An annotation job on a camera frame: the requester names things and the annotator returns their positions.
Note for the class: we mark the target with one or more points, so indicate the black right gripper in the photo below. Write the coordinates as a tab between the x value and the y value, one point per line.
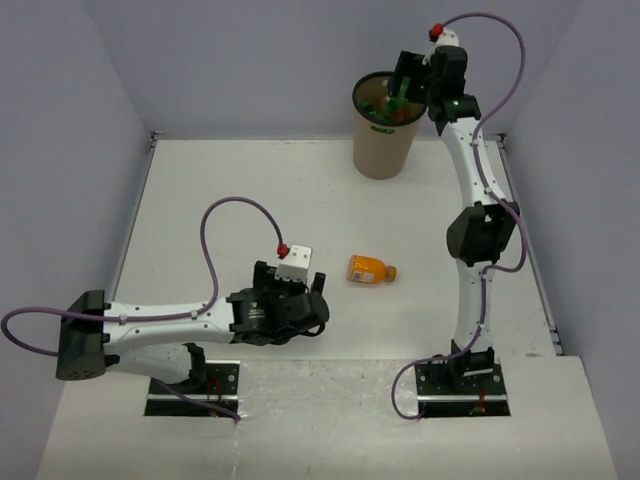
410	65

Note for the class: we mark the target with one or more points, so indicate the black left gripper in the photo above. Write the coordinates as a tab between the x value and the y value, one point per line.
264	275

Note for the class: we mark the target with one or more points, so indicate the green bottle front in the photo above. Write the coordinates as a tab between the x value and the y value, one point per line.
396	102

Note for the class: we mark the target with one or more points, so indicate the green bottle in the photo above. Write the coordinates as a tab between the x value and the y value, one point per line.
377	115
396	102

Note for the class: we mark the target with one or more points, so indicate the orange bottle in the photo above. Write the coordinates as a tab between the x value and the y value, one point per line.
369	270
398	117

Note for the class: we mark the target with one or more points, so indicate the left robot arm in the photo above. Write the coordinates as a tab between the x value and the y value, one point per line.
166	342

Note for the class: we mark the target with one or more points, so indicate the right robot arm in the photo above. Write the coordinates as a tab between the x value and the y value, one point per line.
480	233

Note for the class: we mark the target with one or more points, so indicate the brown cardboard bin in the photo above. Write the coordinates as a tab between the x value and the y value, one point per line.
380	150

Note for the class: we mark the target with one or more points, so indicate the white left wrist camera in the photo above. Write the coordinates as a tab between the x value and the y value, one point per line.
295	265

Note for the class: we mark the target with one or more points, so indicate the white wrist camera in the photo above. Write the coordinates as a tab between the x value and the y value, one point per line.
440	36
295	265

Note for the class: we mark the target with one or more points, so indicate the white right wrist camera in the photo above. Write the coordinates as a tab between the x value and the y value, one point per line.
440	36

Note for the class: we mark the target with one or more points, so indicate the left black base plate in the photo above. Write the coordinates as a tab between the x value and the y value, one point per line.
215	397

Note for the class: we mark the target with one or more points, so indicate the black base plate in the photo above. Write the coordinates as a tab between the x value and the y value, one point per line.
443	394
215	397

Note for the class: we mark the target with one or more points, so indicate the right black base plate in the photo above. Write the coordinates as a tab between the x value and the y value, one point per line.
443	394

